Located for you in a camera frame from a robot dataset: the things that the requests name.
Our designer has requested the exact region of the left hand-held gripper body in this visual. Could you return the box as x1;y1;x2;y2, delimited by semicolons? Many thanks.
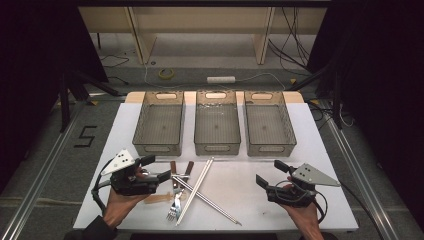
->
99;148;160;197

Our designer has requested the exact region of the person's right hand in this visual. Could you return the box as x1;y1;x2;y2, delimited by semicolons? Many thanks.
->
281;199;323;234

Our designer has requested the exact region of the right hand-held gripper cable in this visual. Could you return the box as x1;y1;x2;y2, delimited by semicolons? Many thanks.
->
273;179;329;225

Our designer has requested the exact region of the thick black floor cable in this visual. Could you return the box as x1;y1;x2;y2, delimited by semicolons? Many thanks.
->
339;181;388;240

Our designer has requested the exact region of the black curtain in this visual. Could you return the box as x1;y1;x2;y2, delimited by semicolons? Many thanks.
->
306;0;424;228
0;0;109;188

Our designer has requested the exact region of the black cable bundle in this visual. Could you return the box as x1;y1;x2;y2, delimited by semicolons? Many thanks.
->
268;6;311;71

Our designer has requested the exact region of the person's left hand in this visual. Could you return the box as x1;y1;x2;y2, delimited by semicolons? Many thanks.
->
102;188;151;231

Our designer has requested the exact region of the amber clear plastic spoon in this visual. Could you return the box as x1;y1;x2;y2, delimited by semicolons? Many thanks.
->
143;192;188;205

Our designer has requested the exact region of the wooden handled knife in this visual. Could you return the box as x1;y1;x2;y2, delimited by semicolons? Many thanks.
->
169;160;183;218

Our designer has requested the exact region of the white power cable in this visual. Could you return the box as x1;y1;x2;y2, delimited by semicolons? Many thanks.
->
143;61;288;92

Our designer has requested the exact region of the white power strip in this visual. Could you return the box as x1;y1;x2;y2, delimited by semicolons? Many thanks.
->
206;75;237;84

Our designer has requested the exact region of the white table sheet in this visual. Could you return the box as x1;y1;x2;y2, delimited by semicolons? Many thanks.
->
73;101;359;233

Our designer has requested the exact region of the aluminium floor rail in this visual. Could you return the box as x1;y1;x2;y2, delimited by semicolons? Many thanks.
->
321;103;401;240
0;99;88;240

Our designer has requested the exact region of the smoky clear plastic bin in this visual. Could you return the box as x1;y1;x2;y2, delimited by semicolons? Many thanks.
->
131;90;186;158
243;90;298;158
193;90;242;157

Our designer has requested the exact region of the wooden handled fork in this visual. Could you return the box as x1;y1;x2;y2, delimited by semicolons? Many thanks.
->
165;160;195;223

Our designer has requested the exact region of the left hand-held gripper cable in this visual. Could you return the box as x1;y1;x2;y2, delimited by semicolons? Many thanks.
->
91;159;114;214

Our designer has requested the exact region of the hand-held gripper cable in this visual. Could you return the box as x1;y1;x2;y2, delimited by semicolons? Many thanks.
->
91;159;114;214
273;179;329;225

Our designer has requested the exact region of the light wooden shelf unit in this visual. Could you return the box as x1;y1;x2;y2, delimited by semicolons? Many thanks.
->
78;6;328;66

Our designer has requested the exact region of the yellow tape roll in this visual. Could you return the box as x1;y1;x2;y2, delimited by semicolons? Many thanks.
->
158;68;175;80

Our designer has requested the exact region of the black metal stand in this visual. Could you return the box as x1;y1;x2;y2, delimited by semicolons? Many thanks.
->
58;66;123;134
286;63;344;131

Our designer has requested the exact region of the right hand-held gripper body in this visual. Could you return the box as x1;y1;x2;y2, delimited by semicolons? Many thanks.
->
265;163;342;208

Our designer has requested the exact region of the thin black floor cable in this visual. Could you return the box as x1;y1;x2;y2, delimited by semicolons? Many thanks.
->
99;53;131;86

